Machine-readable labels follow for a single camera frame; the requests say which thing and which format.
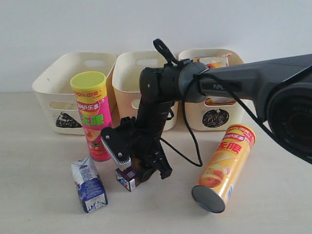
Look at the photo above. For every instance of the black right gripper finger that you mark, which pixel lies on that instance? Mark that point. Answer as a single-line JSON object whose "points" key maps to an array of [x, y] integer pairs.
{"points": [[163, 165], [146, 173]]}

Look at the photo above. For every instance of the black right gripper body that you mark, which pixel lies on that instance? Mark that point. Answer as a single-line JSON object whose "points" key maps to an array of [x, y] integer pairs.
{"points": [[142, 136]]}

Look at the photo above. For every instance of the purple drink carton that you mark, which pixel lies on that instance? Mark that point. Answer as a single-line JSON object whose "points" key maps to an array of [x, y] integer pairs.
{"points": [[130, 177]]}

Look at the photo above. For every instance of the blue white milk carton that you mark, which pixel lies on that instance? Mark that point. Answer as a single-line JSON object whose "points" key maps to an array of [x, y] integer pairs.
{"points": [[88, 184]]}

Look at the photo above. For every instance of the orange instant noodle bag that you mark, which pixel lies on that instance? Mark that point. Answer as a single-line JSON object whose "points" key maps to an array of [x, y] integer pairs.
{"points": [[216, 62]]}

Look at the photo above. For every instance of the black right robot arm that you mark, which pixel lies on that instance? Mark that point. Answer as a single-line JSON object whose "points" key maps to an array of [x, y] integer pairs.
{"points": [[280, 89]]}

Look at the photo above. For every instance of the yellow Lays chips can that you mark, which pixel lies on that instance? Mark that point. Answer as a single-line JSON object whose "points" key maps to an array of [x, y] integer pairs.
{"points": [[216, 183]]}

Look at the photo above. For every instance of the right cream plastic bin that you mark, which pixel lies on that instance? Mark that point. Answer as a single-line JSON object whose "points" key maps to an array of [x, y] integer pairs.
{"points": [[212, 118]]}

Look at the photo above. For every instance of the cream plastic bin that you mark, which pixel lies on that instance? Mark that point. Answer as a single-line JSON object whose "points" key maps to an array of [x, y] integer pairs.
{"points": [[212, 118], [125, 79], [54, 92]]}

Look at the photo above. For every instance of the pink Lays chips can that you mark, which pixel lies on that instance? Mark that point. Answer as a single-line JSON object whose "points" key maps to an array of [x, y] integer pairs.
{"points": [[92, 101]]}

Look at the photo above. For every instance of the middle cream plastic bin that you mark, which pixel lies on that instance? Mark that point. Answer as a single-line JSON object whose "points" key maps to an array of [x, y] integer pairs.
{"points": [[125, 79]]}

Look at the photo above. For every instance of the left cream plastic bin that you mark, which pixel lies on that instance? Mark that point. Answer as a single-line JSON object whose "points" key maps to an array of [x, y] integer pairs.
{"points": [[54, 92]]}

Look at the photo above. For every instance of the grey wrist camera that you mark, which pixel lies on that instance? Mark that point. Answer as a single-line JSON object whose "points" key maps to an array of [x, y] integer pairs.
{"points": [[116, 147]]}

